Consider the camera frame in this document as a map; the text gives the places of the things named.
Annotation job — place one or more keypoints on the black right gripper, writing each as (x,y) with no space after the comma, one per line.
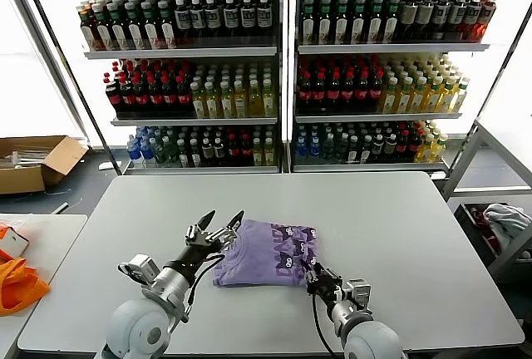
(326,290)

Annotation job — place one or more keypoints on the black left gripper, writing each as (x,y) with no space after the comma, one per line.
(197,259)

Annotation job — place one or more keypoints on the purple t-shirt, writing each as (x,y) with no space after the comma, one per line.
(253,259)

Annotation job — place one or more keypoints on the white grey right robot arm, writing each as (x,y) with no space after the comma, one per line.
(374,338)

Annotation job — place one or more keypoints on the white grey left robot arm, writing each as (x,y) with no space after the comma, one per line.
(141,330)

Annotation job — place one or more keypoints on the dark bottle white cap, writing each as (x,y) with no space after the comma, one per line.
(366,148)
(183,154)
(378,146)
(195,153)
(219,150)
(390,146)
(207,150)

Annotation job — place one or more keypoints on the cola bottle red cap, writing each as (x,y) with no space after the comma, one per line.
(141,98)
(414,145)
(348,91)
(376,91)
(155,98)
(127,98)
(246,150)
(402,146)
(362,91)
(334,91)
(169,98)
(183,98)
(320,91)
(114,98)
(306,91)
(233,150)

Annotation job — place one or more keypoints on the yellow juice bottle white cap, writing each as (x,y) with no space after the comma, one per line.
(459,98)
(199,102)
(258,152)
(254,101)
(438,146)
(240,101)
(418,99)
(269,101)
(446,99)
(425,148)
(226,102)
(212,102)
(389,100)
(404,100)
(270,152)
(433,99)

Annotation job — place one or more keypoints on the water bottle blue label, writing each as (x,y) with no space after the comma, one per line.
(314,148)
(301,148)
(147,154)
(134,154)

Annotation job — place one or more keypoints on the small white floor object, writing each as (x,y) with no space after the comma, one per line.
(108,165)

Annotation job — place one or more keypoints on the white floor strip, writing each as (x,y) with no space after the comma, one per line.
(62,207)

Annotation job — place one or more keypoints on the black storage crate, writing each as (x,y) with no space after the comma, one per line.
(468,218)

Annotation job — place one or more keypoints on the red garment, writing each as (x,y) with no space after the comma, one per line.
(496,243)

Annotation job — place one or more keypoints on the grey metal bottle shelf rack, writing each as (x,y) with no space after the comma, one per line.
(391,47)
(183,52)

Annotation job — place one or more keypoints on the white strips bundle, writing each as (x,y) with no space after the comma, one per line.
(34,157)

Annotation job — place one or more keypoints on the open cardboard box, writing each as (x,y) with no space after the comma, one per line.
(25,179)

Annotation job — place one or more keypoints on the white crumpled garment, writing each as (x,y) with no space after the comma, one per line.
(505,218)

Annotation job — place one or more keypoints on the orange white carton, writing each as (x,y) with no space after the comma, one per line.
(15,244)

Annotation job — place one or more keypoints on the orange cloth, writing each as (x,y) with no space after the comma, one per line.
(20,288)

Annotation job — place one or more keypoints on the tea bottle green white label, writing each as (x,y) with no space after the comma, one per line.
(104,35)
(341,25)
(391,24)
(308,25)
(154,34)
(325,25)
(121,35)
(358,24)
(375,24)
(138,35)
(170,34)

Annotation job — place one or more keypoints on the dark drink bottle white label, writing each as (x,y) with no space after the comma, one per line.
(248,17)
(440,15)
(456,14)
(198,18)
(264,16)
(471,14)
(232,17)
(183,19)
(214,18)

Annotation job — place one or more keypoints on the reddish tea bottle white label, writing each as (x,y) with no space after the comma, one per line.
(88,35)

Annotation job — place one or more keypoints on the dark drink bottle beige label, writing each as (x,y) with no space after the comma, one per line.
(424,15)
(409,15)

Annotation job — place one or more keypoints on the red drink bottle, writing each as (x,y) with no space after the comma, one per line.
(485,15)

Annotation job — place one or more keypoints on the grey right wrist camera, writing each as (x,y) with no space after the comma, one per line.
(357,292)

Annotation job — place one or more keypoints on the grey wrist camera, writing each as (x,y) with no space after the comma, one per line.
(357,292)
(141,267)

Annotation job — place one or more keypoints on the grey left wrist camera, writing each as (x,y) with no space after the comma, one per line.
(141,267)

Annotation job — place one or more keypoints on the black metal frame pole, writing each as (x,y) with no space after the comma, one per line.
(91,113)
(499,65)

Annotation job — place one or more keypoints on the grey metal frame table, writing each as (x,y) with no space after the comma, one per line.
(463,158)

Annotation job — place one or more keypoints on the grey metal frame post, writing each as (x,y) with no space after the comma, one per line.
(51,67)

